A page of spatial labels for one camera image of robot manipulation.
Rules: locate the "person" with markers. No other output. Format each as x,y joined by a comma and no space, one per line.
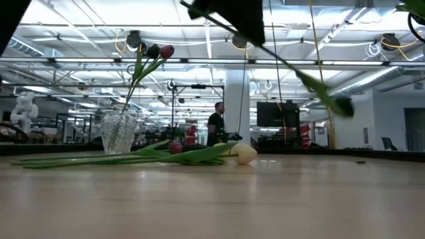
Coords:
216,127

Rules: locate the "clear textured glass vase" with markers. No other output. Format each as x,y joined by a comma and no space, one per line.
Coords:
118,134

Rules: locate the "black artificial tulip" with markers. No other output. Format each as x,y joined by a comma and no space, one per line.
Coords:
343,107
153,51

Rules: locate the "dark red artificial tulip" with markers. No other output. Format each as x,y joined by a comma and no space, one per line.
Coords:
167,51
175,148

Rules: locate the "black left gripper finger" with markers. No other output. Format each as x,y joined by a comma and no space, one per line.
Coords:
239,16

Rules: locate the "black office chair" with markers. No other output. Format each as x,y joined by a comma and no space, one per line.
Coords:
386,143

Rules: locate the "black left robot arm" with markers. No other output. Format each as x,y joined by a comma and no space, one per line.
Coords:
10,16

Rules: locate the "long ceiling light rail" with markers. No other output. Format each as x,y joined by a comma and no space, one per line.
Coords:
212,61

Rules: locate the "white humanoid robot figure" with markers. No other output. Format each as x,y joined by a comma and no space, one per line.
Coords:
24,113

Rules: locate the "white square pillar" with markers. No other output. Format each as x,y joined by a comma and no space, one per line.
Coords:
234,106

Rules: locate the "black monitor screen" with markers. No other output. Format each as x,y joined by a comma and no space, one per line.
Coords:
275,114

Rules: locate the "black gantry frame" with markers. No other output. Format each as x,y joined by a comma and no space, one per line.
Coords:
198,87

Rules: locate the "red storage boxes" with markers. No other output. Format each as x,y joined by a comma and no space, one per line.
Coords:
305,131

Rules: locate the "silver ventilation duct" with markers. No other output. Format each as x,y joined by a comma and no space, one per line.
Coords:
372,79
20,44

